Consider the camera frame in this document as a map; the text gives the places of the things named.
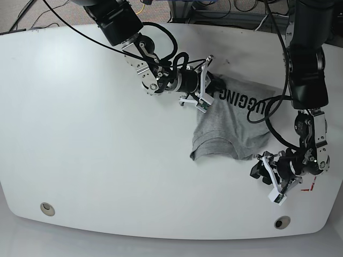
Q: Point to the red tape rectangle marking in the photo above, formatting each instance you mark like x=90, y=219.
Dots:
x=308, y=183

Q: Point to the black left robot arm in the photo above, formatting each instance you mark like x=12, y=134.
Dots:
x=308, y=28

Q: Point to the aluminium frame structure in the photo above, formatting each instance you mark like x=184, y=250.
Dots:
x=237, y=14

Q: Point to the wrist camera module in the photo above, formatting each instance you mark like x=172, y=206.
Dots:
x=202, y=106
x=277, y=197

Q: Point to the right table grommet hole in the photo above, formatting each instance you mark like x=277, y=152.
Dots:
x=282, y=222

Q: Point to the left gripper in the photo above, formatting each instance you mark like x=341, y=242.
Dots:
x=276, y=170

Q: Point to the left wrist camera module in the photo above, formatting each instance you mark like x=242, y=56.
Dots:
x=277, y=197

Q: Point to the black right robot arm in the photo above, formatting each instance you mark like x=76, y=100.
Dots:
x=172, y=73

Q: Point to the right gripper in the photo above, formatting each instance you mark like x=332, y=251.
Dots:
x=199, y=83

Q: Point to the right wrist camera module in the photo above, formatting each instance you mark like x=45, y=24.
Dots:
x=202, y=106

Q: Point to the left table grommet hole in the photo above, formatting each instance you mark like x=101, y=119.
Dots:
x=47, y=209

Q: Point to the grey t-shirt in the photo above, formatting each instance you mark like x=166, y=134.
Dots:
x=224, y=128

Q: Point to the table grommet hole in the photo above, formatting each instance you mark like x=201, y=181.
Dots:
x=282, y=222
x=47, y=209

